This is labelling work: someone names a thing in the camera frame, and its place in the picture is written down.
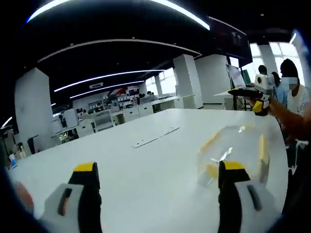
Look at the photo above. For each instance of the ceiling light strip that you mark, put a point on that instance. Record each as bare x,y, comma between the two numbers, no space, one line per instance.
202,23
107,88
136,71

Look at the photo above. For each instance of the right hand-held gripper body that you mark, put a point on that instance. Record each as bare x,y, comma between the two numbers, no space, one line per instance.
266,83

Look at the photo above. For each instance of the black standing desk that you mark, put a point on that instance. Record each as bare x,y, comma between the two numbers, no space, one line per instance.
243,91

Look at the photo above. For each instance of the hanging dark screen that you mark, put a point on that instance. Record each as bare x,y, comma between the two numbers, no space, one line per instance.
230,41

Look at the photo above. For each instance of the white square column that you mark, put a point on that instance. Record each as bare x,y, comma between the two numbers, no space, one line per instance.
31,109
187,80

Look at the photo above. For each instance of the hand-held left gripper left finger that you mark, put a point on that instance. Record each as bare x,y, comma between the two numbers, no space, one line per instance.
70,208

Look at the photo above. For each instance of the row of white office cabinets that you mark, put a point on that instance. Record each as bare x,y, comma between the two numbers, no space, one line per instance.
131,112

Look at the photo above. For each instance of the white box appliance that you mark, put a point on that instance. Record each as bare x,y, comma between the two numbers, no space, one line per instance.
70,117

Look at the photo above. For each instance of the transparent plastic storage box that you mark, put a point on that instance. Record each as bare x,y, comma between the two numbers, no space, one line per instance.
233,140

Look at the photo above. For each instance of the white ceiling air vent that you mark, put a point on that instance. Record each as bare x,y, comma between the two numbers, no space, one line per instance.
96,85

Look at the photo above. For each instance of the white display board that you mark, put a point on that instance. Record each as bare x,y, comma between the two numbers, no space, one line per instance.
236,76

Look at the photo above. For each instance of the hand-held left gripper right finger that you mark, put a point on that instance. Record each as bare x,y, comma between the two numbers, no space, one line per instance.
238,208

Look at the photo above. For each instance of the person's left hand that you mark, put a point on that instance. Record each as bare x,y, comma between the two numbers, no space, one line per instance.
24,197

